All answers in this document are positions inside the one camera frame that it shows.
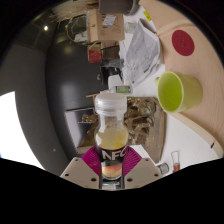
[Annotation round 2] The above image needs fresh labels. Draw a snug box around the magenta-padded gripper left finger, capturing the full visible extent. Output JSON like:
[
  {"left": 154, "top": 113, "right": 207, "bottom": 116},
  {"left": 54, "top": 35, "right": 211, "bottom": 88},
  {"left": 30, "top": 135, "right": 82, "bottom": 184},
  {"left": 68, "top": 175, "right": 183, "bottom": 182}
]
[{"left": 59, "top": 145, "right": 102, "bottom": 190}]

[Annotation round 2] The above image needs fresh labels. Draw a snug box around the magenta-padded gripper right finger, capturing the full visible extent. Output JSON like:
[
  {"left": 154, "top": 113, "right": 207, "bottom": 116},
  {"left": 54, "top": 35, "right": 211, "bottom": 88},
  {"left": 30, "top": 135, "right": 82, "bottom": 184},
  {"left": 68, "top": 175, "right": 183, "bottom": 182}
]
[{"left": 121, "top": 145, "right": 164, "bottom": 190}]

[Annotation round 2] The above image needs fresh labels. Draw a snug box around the clear juice bottle white cap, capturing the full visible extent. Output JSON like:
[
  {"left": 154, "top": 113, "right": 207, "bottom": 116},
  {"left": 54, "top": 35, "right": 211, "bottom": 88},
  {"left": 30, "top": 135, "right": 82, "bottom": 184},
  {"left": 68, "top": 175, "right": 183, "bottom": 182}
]
[{"left": 94, "top": 92, "right": 130, "bottom": 181}]

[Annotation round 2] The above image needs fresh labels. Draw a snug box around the small jar white lid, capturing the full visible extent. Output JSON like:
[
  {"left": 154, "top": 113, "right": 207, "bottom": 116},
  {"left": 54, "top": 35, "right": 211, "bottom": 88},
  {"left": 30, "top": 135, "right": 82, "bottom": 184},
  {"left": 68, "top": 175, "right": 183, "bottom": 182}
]
[{"left": 157, "top": 162, "right": 170, "bottom": 175}]

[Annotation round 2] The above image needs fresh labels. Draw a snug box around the flat wooden paintbrush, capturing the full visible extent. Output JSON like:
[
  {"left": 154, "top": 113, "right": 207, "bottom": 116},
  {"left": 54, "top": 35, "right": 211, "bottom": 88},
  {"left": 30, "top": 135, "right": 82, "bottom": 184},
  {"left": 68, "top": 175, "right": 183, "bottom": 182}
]
[{"left": 170, "top": 150, "right": 181, "bottom": 173}]

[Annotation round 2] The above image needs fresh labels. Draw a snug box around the small clear bottle green label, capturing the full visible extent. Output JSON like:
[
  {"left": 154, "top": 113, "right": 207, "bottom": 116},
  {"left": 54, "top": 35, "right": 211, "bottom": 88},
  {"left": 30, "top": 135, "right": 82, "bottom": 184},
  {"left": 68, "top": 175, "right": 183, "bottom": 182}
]
[{"left": 109, "top": 85, "right": 134, "bottom": 95}]

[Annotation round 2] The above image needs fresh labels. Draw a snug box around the white chair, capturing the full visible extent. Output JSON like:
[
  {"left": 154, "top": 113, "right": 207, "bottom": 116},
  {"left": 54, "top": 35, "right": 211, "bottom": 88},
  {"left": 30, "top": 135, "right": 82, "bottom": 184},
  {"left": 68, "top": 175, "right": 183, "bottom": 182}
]
[{"left": 107, "top": 73, "right": 124, "bottom": 91}]

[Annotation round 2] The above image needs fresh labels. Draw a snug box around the lime green cup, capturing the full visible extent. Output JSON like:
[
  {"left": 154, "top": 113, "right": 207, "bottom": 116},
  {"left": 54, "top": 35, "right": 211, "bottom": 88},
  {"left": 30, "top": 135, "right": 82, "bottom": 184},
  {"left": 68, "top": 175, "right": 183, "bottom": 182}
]
[{"left": 154, "top": 70, "right": 204, "bottom": 114}]

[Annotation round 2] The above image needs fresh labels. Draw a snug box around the glass jug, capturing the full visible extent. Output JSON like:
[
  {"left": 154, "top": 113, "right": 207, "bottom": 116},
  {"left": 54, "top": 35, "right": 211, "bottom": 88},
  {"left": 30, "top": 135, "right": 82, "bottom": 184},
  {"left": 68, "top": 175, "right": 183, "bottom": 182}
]
[{"left": 101, "top": 58, "right": 125, "bottom": 69}]

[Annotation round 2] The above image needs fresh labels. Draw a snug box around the red box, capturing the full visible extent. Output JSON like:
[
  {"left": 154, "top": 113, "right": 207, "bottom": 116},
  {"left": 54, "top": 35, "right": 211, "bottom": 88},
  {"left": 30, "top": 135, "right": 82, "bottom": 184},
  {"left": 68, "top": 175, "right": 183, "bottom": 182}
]
[{"left": 87, "top": 44, "right": 103, "bottom": 64}]

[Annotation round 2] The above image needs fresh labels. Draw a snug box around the newspaper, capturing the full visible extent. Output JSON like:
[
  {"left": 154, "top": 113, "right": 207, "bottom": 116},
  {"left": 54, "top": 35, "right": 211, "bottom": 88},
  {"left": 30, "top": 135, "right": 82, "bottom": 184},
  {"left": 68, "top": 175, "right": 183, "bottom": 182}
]
[{"left": 120, "top": 19, "right": 162, "bottom": 88}]

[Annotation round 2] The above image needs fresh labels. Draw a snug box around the beige canvas mat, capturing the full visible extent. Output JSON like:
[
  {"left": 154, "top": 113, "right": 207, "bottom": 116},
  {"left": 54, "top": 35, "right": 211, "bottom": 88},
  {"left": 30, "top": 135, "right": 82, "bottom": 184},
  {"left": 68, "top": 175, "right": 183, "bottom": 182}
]
[{"left": 138, "top": 0, "right": 224, "bottom": 158}]

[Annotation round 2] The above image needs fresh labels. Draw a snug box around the flat round red coaster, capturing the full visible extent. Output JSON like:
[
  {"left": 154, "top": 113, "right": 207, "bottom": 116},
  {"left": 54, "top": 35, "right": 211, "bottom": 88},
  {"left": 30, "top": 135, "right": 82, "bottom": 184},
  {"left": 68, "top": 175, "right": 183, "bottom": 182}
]
[{"left": 171, "top": 29, "right": 196, "bottom": 57}]

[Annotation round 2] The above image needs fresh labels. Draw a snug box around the small white cup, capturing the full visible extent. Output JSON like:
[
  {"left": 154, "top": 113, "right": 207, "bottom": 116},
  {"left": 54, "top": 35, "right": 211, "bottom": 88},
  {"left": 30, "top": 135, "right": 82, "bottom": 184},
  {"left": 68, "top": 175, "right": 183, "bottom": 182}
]
[{"left": 123, "top": 21, "right": 138, "bottom": 34}]

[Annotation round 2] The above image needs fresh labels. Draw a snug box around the yellow marker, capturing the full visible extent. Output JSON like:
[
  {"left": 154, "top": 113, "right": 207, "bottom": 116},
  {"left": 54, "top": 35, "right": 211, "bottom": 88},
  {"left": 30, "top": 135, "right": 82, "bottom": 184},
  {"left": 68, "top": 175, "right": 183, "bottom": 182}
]
[{"left": 143, "top": 10, "right": 152, "bottom": 22}]

